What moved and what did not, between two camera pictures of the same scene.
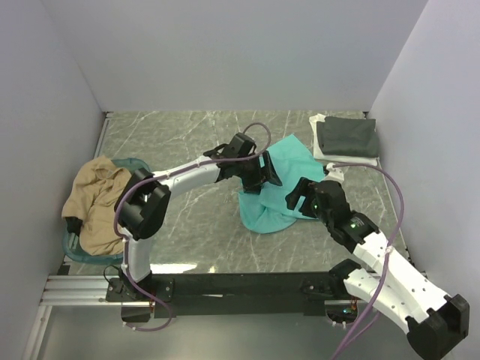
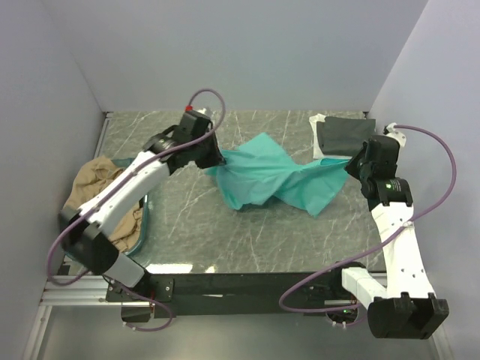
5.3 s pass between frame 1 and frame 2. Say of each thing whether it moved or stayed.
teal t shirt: moved
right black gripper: moved
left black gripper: moved
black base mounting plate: stayed
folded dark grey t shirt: stayed
